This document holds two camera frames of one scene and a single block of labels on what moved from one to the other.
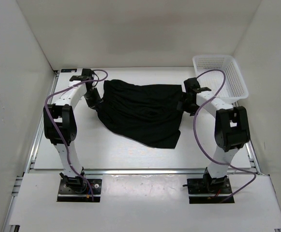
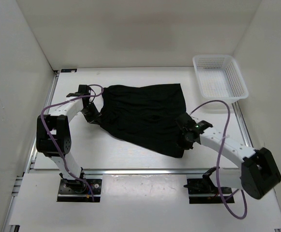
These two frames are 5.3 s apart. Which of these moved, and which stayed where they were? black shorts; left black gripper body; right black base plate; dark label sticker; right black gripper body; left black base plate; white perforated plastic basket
Moved: right black gripper body; left black gripper body; black shorts
Stayed: right black base plate; white perforated plastic basket; dark label sticker; left black base plate
